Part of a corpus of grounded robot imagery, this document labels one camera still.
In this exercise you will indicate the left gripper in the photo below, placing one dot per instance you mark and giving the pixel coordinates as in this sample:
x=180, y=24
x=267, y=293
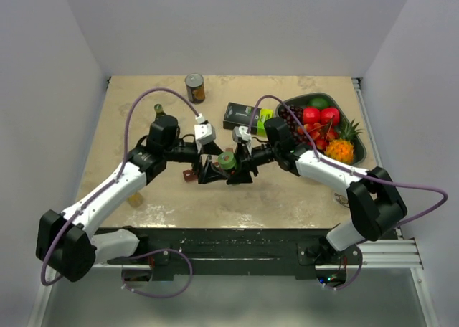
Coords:
x=208, y=173

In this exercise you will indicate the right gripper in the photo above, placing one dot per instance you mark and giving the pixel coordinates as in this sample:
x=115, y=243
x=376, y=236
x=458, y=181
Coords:
x=243, y=156

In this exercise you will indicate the green pill bottle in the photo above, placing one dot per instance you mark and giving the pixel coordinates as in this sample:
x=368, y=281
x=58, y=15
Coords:
x=227, y=162

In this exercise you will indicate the red weekly pill organizer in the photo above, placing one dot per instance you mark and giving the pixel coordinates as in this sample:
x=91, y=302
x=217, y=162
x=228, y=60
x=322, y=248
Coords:
x=189, y=175

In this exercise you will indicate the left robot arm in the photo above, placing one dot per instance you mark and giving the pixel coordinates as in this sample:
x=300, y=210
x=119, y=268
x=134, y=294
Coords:
x=68, y=241

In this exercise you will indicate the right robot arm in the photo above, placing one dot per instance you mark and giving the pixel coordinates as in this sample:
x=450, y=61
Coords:
x=375, y=204

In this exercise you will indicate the black green carton box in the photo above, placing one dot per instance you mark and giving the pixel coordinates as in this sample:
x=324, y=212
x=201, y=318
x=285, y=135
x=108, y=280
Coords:
x=240, y=115

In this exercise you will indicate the dark red grapes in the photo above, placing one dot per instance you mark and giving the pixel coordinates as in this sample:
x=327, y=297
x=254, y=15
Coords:
x=292, y=115

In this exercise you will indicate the green glass bottle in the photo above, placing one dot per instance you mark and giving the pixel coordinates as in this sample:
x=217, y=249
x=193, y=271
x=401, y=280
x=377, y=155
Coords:
x=158, y=108

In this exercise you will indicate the orange black tin can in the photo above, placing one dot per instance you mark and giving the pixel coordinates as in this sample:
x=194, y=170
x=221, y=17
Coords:
x=195, y=88

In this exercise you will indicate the clear amber pill jar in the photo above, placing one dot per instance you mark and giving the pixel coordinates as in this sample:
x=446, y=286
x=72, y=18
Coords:
x=135, y=200

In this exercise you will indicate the left red apple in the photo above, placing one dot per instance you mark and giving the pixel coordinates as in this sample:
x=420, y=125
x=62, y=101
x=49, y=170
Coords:
x=311, y=115

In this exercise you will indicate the red apple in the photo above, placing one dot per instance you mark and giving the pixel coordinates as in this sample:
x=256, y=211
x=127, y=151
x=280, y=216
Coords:
x=330, y=115
x=311, y=115

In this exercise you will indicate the peach red fruit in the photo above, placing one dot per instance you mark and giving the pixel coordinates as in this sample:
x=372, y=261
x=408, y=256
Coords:
x=322, y=135

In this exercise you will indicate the right red apple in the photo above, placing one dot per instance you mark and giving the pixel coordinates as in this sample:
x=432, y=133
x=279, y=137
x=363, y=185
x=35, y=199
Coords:
x=330, y=115

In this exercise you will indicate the green lime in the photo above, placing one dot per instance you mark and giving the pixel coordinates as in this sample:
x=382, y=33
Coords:
x=318, y=102

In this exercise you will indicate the small pineapple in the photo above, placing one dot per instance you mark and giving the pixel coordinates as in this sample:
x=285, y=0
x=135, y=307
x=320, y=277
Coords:
x=342, y=149

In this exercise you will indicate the white paper cup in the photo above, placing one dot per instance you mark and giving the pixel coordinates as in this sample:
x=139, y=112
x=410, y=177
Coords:
x=341, y=200

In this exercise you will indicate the grey fruit tray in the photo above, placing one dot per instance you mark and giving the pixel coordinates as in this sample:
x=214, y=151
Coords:
x=302, y=101

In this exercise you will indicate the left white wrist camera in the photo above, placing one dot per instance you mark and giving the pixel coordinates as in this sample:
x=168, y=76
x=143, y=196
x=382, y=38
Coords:
x=204, y=132

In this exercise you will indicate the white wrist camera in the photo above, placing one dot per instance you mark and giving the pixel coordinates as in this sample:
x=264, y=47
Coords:
x=241, y=134
x=204, y=132

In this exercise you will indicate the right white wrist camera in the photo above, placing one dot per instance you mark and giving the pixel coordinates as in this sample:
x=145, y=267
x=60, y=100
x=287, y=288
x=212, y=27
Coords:
x=241, y=134

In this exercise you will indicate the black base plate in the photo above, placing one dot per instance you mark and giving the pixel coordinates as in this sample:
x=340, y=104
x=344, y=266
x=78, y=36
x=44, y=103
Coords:
x=298, y=253

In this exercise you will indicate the aluminium frame rail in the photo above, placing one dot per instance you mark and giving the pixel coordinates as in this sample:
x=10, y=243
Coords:
x=402, y=254

